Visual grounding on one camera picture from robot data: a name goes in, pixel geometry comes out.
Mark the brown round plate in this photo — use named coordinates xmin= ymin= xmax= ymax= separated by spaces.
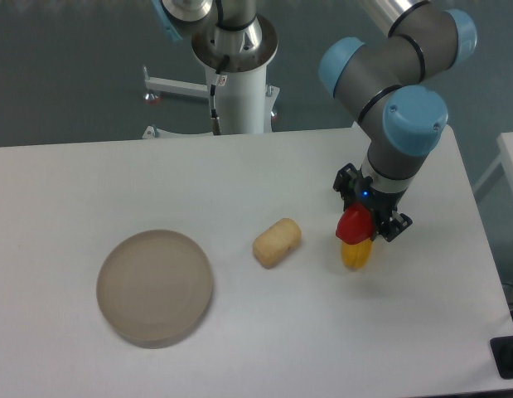
xmin=96 ymin=230 xmax=214 ymax=349

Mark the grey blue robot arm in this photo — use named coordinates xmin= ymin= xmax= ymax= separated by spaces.
xmin=152 ymin=1 xmax=477 ymax=245

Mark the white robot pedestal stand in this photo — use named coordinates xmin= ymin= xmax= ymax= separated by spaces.
xmin=143 ymin=13 xmax=280 ymax=135

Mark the black box at table edge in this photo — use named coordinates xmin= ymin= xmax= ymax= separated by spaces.
xmin=490 ymin=336 xmax=513 ymax=380

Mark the black cable on pedestal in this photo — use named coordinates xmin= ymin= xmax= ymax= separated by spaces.
xmin=209 ymin=54 xmax=231 ymax=136

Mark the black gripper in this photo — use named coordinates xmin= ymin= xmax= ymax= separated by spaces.
xmin=333 ymin=163 xmax=413 ymax=242

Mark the beige bread roll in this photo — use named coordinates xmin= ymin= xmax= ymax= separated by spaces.
xmin=252 ymin=218 xmax=302 ymax=269

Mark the red pepper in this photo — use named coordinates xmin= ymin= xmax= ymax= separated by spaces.
xmin=336 ymin=202 xmax=375 ymax=245

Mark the white side table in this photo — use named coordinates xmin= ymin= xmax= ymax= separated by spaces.
xmin=472 ymin=132 xmax=513 ymax=203

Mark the yellow pepper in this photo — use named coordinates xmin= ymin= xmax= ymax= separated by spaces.
xmin=341 ymin=239 xmax=373 ymax=270

